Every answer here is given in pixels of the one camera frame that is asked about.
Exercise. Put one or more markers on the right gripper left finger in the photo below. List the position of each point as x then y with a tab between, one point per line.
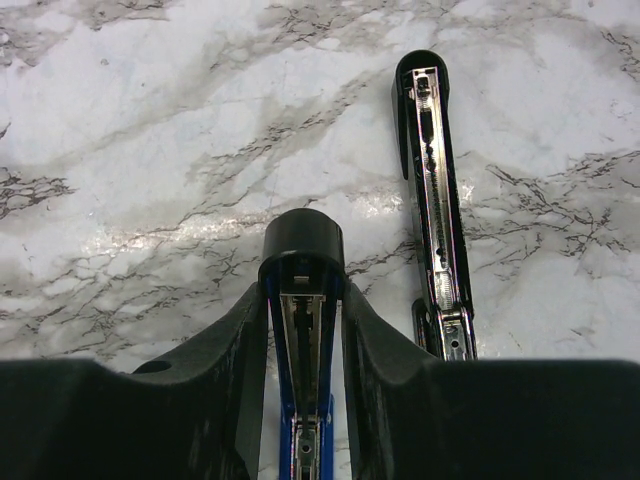
194	412

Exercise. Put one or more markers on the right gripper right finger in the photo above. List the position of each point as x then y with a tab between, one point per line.
413	416

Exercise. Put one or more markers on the black stapler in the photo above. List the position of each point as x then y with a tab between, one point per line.
443	315

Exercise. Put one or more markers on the blue stapler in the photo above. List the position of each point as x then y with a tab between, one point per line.
302	276

